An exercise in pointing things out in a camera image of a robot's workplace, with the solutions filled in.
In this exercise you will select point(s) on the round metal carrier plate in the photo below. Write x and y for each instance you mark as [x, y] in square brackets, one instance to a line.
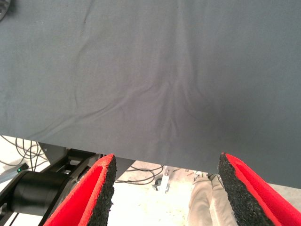
[2, 14]

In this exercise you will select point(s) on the black caster wheel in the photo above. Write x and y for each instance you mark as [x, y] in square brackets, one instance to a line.
[157, 185]

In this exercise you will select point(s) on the aluminium profile post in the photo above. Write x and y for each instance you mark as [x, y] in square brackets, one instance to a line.
[167, 177]

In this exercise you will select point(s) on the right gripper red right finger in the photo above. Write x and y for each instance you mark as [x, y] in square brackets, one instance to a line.
[254, 200]

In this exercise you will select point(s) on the person's beige trousers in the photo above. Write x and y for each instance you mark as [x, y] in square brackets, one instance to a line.
[200, 202]

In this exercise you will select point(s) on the grey adapter box green light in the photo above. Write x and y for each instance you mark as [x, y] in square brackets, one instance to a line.
[7, 175]

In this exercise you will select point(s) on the dark grey table cloth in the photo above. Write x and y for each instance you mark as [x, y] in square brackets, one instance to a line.
[150, 70]

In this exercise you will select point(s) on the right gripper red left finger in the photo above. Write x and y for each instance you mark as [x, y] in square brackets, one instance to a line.
[89, 200]

